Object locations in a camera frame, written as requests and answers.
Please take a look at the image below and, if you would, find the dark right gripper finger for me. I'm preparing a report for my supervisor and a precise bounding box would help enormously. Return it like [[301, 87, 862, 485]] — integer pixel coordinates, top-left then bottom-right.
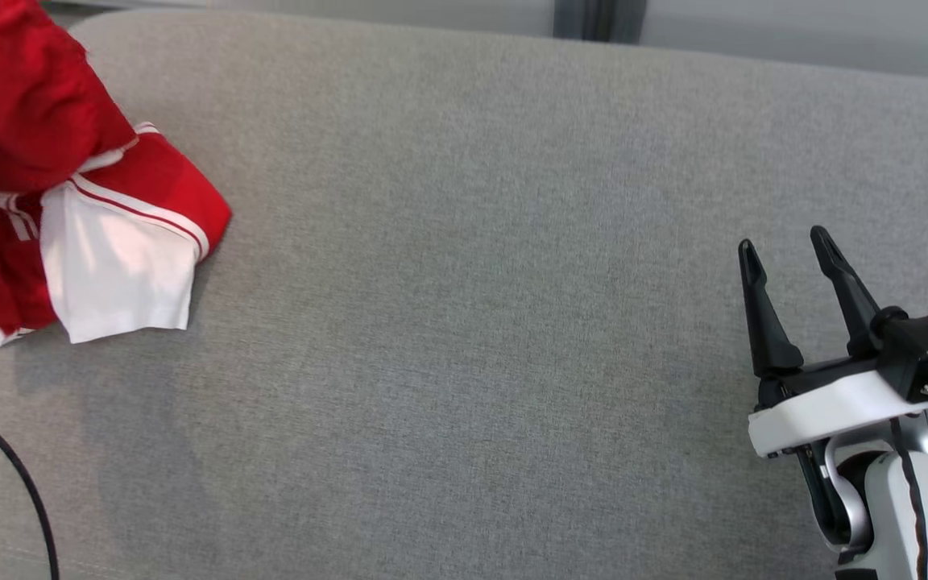
[[738, 238, 805, 380], [810, 226, 884, 360]]

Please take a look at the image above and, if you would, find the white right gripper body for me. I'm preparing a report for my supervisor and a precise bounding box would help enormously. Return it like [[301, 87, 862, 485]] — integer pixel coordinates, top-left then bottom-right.
[[748, 354, 928, 460]]

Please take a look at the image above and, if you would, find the red Bulls basketball jersey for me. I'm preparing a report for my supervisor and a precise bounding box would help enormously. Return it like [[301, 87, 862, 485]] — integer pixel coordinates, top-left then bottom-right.
[[0, 121, 233, 355]]

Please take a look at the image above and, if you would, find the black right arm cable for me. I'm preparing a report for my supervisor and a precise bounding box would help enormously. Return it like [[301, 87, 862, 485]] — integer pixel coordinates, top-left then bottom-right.
[[891, 419, 928, 580]]

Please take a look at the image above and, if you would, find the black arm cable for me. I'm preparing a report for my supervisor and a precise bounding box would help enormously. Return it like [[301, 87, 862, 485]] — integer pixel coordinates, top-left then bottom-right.
[[0, 391, 60, 580], [891, 419, 928, 580]]

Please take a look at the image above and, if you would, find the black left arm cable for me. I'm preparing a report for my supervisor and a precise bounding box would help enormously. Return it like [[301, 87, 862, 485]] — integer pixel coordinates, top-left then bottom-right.
[[0, 391, 60, 580]]

